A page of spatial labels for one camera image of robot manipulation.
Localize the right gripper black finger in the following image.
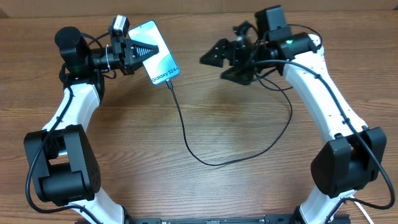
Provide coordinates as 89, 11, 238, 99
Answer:
200, 39, 231, 67
220, 67, 254, 85

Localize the blue Galaxy smartphone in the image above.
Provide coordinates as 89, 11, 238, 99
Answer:
128, 20, 180, 85

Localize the black charger cable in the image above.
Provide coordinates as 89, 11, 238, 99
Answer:
165, 24, 323, 167

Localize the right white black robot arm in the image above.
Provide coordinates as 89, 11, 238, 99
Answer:
200, 5, 386, 223

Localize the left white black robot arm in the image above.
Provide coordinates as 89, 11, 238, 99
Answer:
24, 24, 159, 223

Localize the white power strip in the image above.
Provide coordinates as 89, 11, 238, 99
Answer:
308, 34, 326, 67

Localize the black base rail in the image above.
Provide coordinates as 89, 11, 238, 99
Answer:
124, 213, 351, 224

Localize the white power strip cord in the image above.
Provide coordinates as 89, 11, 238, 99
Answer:
351, 195, 374, 224

